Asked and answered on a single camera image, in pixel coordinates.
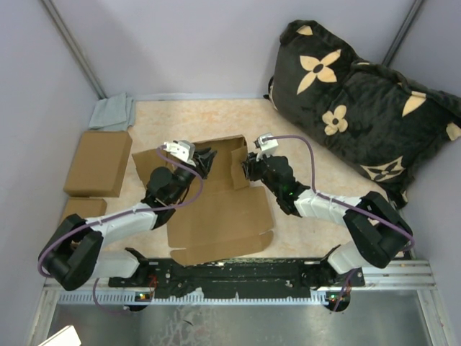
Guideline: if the brown cardboard box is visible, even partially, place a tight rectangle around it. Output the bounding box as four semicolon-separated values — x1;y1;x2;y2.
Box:
131;134;275;267

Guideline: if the white object at bottom corner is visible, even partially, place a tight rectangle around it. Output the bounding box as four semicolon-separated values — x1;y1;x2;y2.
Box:
39;325;81;346

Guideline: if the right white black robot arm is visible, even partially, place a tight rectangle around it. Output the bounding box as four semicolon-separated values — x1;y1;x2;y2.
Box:
242;153;414;287

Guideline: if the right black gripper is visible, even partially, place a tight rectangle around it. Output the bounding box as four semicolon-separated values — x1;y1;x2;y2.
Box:
240;148;281;197

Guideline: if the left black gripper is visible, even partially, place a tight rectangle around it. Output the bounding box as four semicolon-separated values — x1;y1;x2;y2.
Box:
169;147;217;203

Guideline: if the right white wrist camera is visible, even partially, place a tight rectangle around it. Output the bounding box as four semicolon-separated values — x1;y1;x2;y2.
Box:
254;133;278;160

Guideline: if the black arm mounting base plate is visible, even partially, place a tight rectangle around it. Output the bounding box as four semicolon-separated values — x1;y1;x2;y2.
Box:
109;258;347;299

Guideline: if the grey folded cloth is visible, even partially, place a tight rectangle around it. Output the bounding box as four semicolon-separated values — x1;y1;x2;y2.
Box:
89;93;135;132

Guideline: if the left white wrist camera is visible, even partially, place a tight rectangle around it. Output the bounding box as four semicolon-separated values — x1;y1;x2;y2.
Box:
161;140;196;167

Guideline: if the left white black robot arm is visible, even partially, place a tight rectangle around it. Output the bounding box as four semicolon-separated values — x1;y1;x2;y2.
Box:
37;141;217;291

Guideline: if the lower folded cardboard box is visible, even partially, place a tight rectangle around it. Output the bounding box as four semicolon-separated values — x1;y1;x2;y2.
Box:
61;198;107;220

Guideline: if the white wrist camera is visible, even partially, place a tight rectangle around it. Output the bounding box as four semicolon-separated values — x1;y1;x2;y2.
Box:
254;133;278;160
161;140;196;167

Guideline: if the folded cardboard box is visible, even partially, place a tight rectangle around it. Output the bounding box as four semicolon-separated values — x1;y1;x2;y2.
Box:
63;130;133;198
61;198;107;220

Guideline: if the aluminium frame rail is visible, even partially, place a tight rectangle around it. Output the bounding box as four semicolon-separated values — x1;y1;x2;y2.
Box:
42;261;437;307

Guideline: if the upper folded cardboard box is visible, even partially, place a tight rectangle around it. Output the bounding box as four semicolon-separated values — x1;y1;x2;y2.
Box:
63;130;133;198

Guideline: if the black floral plush cushion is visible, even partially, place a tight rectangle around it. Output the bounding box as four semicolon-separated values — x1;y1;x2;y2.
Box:
267;20;460;208

